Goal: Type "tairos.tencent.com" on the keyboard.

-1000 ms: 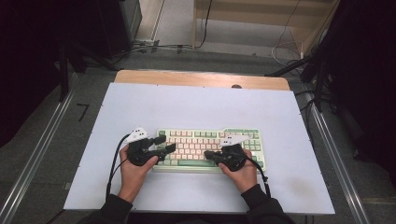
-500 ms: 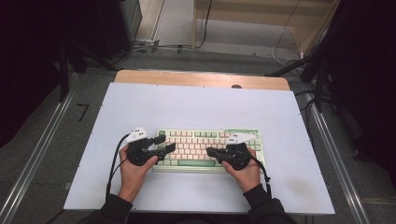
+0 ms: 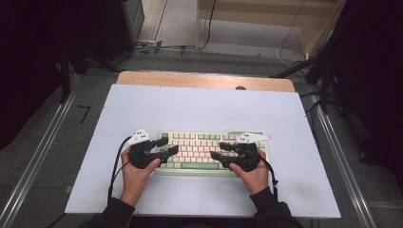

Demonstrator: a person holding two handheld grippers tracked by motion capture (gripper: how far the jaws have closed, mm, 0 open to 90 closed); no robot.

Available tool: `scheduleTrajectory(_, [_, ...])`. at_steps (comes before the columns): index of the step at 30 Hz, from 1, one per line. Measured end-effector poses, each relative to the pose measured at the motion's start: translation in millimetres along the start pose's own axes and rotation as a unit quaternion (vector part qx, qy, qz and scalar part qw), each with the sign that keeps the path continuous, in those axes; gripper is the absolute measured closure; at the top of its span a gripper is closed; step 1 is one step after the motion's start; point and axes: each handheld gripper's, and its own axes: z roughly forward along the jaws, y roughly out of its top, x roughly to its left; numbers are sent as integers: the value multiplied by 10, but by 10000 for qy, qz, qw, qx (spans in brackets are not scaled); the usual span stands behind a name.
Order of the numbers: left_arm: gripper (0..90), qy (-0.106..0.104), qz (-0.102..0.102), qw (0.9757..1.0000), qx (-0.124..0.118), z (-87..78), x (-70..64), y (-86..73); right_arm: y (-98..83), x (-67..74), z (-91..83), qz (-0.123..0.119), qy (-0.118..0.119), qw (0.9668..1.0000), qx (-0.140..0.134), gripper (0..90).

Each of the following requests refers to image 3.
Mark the person's right hand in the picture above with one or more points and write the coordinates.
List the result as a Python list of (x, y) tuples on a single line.
[(253, 179)]

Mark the dark cabinet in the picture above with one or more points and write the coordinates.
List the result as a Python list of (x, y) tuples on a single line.
[(122, 28)]

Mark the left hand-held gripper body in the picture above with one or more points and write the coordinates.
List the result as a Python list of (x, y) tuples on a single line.
[(142, 156)]

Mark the light wooden shelf unit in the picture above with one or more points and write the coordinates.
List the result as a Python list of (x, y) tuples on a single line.
[(269, 12)]

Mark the black curtain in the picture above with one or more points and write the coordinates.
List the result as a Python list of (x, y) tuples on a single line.
[(374, 79), (28, 63)]

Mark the aluminium floor rail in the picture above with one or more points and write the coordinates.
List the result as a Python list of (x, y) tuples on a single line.
[(34, 161), (345, 171)]

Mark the green and pink keyboard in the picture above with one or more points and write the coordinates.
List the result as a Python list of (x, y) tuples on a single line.
[(196, 148)]

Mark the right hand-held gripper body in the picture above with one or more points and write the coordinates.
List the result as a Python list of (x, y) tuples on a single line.
[(245, 156)]

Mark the person's left hand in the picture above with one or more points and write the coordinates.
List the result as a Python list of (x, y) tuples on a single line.
[(136, 180)]

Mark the white board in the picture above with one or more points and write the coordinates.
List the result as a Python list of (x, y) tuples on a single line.
[(190, 107)]

